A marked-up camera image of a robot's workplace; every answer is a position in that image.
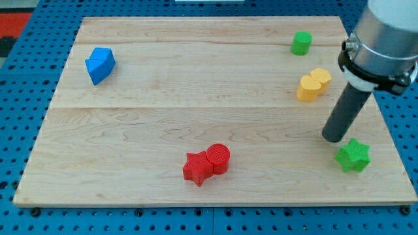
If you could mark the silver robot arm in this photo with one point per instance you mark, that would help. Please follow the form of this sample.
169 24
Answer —
381 52

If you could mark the wooden board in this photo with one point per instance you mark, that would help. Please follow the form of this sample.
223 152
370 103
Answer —
182 84

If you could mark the red cylinder block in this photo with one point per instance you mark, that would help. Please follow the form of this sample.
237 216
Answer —
219 155

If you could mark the red star block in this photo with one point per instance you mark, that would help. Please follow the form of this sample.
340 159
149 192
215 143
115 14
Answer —
197 168

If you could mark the yellow heart block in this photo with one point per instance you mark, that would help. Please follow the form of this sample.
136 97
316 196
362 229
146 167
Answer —
308 89

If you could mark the green cylinder block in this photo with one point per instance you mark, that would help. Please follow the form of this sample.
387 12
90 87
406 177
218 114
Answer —
301 43

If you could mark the blue triangle block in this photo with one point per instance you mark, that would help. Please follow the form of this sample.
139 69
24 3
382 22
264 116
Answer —
96 72

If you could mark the blue cube block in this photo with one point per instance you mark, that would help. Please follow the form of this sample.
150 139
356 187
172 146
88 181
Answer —
102 59

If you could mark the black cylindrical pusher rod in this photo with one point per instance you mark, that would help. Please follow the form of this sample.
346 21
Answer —
349 104

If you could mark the green star block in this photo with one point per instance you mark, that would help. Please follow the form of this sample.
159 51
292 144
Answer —
353 156

